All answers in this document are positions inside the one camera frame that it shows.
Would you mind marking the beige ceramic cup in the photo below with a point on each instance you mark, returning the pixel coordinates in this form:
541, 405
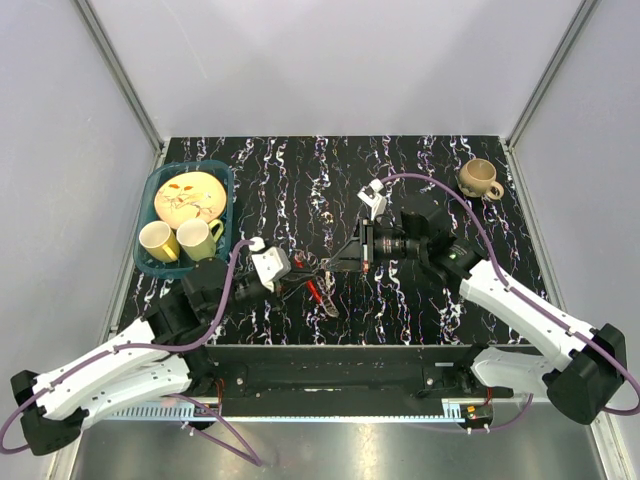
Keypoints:
478, 178

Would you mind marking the cream floral plate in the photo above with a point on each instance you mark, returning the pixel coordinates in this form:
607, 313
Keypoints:
190, 195

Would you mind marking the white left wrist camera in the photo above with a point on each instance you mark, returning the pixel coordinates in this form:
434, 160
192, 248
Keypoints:
270, 263

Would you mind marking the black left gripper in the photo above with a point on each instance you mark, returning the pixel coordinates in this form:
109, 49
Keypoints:
283, 286

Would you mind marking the yellow mug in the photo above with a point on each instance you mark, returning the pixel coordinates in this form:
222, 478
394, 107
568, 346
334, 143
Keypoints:
199, 239
159, 240

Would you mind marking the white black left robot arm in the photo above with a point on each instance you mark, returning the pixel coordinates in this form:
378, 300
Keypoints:
161, 353

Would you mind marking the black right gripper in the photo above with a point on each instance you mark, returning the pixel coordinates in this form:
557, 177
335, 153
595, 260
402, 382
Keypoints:
358, 253

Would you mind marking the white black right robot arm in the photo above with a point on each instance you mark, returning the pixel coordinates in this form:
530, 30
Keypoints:
577, 366

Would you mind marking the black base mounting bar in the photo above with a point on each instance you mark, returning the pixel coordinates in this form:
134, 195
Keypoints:
338, 382

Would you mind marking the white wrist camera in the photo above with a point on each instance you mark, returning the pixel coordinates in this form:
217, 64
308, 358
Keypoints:
373, 197
270, 263

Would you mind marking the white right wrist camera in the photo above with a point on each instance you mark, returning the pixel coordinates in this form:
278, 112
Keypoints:
373, 197

